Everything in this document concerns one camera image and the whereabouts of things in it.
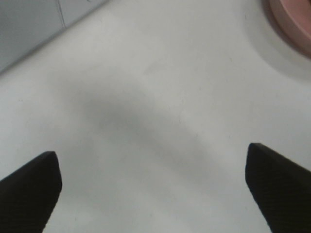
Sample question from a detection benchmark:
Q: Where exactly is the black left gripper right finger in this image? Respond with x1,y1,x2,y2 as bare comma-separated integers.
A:
245,143,311,233

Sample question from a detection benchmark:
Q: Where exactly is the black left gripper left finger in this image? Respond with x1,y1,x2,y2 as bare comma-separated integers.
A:
0,151,62,233

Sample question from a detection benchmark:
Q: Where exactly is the pink round plate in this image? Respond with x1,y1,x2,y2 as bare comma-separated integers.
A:
261,0,311,59

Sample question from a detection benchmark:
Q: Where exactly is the white microwave oven body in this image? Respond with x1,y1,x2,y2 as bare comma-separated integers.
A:
0,0,106,72

